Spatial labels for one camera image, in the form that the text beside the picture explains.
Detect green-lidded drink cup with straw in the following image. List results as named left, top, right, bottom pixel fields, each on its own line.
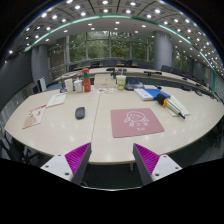
left=115, top=74, right=127, bottom=91

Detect white booklet with green edge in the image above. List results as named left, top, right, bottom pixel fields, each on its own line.
left=166, top=94, right=191, bottom=118

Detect red and white brochure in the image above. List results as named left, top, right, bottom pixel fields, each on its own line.
left=22, top=103, right=48, bottom=130

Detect handheld microphone with orange ring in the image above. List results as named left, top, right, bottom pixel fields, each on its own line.
left=155, top=93, right=186, bottom=120

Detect ceiling lights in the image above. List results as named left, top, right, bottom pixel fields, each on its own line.
left=6, top=0, right=224, bottom=68

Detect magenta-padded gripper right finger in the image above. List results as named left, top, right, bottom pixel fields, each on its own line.
left=132, top=143, right=183, bottom=186

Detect blue and white book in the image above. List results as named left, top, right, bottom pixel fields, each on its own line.
left=133, top=87, right=172, bottom=102

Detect pink mouse pad with drawing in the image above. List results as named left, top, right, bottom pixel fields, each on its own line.
left=110, top=107, right=166, bottom=139

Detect dark office chairs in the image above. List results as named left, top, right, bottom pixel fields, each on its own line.
left=68, top=59, right=214, bottom=79

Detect tall white paper cup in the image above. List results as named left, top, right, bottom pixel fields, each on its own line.
left=64, top=78, right=74, bottom=94

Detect beige cardboard box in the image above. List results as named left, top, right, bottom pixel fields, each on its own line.
left=93, top=73, right=117, bottom=89

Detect grey box appliance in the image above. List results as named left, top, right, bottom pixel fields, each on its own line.
left=24, top=82, right=40, bottom=98

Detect white lidded mug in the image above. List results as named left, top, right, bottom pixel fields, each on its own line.
left=73, top=79, right=84, bottom=93

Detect long curved conference table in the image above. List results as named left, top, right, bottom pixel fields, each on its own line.
left=54, top=66, right=221, bottom=98

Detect white standing panel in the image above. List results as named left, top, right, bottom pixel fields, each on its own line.
left=37, top=76, right=48, bottom=93

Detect white paper booklet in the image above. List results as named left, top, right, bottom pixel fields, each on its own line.
left=45, top=92, right=68, bottom=109

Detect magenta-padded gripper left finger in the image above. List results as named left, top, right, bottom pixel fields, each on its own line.
left=40, top=142, right=92, bottom=186

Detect dark grey computer mouse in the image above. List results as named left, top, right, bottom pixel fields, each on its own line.
left=74, top=106, right=86, bottom=120

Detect red drink bottle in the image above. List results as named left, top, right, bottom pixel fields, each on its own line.
left=81, top=67, right=92, bottom=93

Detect black conference microphone unit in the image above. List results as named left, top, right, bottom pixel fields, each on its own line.
left=124, top=79, right=163, bottom=92

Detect black office chair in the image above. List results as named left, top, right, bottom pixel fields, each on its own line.
left=0, top=134, right=39, bottom=165
left=199, top=116, right=224, bottom=158

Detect colourful sticker leaflet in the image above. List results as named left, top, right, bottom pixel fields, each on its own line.
left=90, top=87, right=115, bottom=95

